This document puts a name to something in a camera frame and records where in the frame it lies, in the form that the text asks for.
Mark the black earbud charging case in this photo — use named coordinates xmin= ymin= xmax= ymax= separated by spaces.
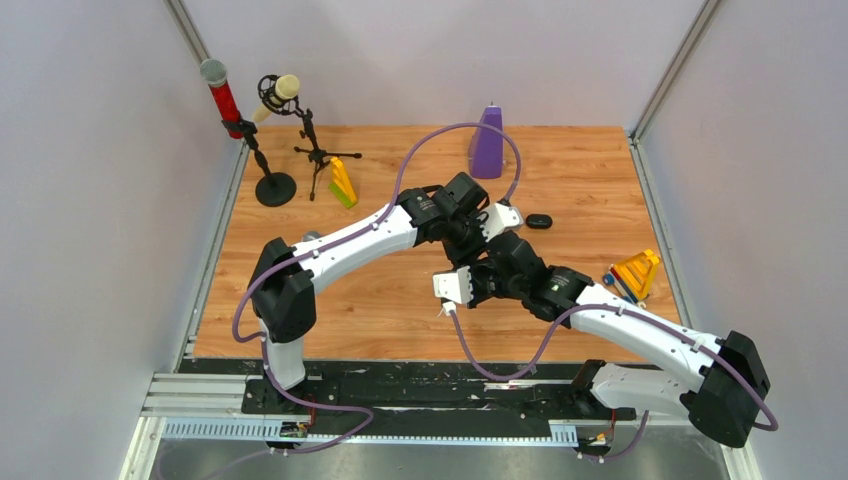
xmin=525 ymin=214 xmax=553 ymax=230

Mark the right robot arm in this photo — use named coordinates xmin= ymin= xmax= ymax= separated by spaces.
xmin=454 ymin=232 xmax=779 ymax=448

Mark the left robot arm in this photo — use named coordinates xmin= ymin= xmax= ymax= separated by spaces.
xmin=248 ymin=173 xmax=493 ymax=413

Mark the purple metronome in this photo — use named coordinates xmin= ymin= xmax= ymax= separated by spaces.
xmin=468 ymin=105 xmax=504 ymax=179

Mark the yellow green toy block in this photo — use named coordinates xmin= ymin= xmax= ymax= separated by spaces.
xmin=328 ymin=157 xmax=358 ymax=209

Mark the colourful toy truck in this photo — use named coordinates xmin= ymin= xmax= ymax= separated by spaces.
xmin=601 ymin=249 xmax=661 ymax=308

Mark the silver glitter microphone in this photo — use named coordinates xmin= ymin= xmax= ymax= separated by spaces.
xmin=302 ymin=231 xmax=322 ymax=242

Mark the black round-base mic stand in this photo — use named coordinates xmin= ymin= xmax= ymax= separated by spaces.
xmin=221 ymin=118 xmax=297 ymax=207

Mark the beige condenser microphone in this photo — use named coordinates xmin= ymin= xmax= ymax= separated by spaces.
xmin=251 ymin=74 xmax=300 ymax=123

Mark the red microphone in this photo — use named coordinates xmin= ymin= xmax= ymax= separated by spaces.
xmin=199 ymin=58 xmax=243 ymax=139

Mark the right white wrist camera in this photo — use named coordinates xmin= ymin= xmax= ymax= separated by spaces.
xmin=432 ymin=266 xmax=473 ymax=305

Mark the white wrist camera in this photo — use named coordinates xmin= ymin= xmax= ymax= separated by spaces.
xmin=480 ymin=202 xmax=524 ymax=242
xmin=432 ymin=266 xmax=473 ymax=305

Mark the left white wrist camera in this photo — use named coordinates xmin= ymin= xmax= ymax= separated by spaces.
xmin=480 ymin=202 xmax=524 ymax=242

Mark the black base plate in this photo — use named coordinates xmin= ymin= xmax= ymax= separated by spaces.
xmin=179 ymin=358 xmax=637 ymax=442

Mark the slotted cable duct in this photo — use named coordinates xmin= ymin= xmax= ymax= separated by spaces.
xmin=162 ymin=418 xmax=579 ymax=446

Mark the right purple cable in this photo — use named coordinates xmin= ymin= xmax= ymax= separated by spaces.
xmin=442 ymin=301 xmax=780 ymax=462

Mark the aluminium frame rail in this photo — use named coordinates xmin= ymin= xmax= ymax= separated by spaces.
xmin=141 ymin=373 xmax=250 ymax=418

